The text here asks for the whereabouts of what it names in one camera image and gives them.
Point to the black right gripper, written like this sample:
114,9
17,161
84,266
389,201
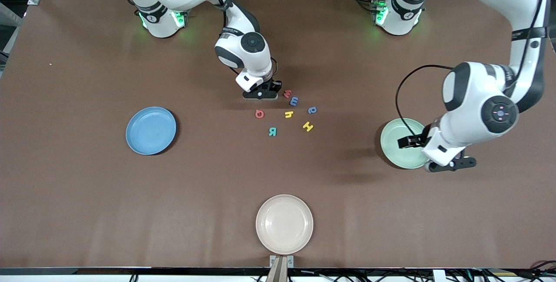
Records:
273,85

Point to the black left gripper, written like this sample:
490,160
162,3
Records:
419,138

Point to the small red foam letter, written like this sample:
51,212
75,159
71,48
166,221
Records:
287,94

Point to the blue foam letter m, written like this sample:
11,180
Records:
293,101

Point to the red foam letter Q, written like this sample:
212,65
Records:
259,114

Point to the yellow foam lowercase h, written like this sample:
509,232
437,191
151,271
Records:
289,114

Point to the teal foam letter R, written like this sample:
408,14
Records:
272,131

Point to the round blue foam letter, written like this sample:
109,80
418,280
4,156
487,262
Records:
312,110

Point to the yellow foam uppercase H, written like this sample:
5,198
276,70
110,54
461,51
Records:
308,126

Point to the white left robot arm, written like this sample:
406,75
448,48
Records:
478,95

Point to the green plate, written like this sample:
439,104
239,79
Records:
399,151

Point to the blue plate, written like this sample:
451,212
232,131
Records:
150,131

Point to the beige plate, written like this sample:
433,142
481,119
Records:
284,224

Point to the metal table edge bracket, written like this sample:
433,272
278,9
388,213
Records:
281,262

